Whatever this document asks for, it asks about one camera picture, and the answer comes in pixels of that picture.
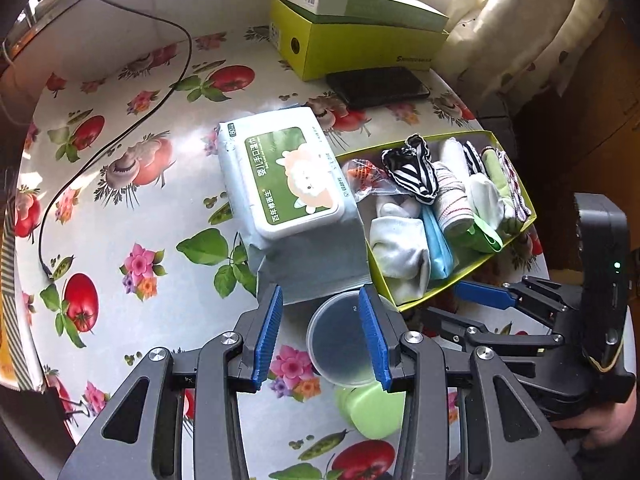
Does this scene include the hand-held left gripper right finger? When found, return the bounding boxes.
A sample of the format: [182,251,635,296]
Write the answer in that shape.
[357,284,583,480]

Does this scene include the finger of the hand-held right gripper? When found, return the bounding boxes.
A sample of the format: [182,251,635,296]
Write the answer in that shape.
[425,306,568,361]
[454,276,588,333]

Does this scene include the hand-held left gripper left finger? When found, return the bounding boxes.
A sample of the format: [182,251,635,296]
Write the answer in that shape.
[57,282,285,480]

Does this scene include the clear round plastic container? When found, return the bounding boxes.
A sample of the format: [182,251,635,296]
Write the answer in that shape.
[306,290,401,388]

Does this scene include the lime green box lid tray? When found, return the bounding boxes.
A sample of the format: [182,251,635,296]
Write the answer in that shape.
[335,130,540,313]

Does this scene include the blue face mask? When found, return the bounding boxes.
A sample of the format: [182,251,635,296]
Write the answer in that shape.
[421,205,456,281]

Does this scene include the pale blue white sock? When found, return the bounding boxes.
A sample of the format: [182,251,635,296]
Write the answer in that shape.
[369,195,432,303]

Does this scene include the red striped white sock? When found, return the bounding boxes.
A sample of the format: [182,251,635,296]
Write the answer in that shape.
[431,161,475,236]

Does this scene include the patterned red edged cloth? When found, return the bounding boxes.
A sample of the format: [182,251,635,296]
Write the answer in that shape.
[497,149,533,221]

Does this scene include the light green cloth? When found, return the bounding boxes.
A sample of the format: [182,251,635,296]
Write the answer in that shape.
[481,146,507,196]

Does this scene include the black white striped sock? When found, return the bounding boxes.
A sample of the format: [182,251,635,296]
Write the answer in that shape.
[464,141,485,177]
[381,134,441,206]

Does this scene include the white towel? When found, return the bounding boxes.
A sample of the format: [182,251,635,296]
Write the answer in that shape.
[439,137,468,171]

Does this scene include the wet wipes pack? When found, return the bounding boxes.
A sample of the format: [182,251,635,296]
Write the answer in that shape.
[216,105,371,306]

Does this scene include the clear plastic packet orange contents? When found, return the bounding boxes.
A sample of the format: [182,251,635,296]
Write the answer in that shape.
[345,157,396,201]

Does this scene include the person's right hand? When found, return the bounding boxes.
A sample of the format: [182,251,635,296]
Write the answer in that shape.
[552,400,640,451]

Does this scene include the green round container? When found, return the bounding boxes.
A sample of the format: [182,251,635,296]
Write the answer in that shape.
[335,385,407,440]

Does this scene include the brown wooden cabinet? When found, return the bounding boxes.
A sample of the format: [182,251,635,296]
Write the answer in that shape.
[515,25,640,271]

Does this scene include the floral tomato print tablecloth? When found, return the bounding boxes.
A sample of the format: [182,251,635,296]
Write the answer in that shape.
[10,32,551,480]

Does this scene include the gray plaid cloth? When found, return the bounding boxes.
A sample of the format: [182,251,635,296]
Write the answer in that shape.
[475,95,516,136]

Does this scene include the black binder clip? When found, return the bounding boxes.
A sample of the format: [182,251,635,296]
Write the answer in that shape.
[47,385,88,428]

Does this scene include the black smartphone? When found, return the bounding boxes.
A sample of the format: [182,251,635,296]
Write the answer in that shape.
[325,66,432,111]

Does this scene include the cream dotted curtain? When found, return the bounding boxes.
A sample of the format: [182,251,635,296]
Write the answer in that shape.
[442,0,613,111]

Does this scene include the yellow printed food box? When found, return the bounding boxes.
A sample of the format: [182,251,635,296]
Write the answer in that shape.
[0,195,46,393]

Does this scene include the lime green cardboard box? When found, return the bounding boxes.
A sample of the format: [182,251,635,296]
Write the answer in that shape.
[267,0,451,82]

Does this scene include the white and green carton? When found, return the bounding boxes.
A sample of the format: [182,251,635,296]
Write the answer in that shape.
[274,0,450,33]

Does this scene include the black cable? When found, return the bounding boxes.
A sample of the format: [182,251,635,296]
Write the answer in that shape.
[37,0,193,281]

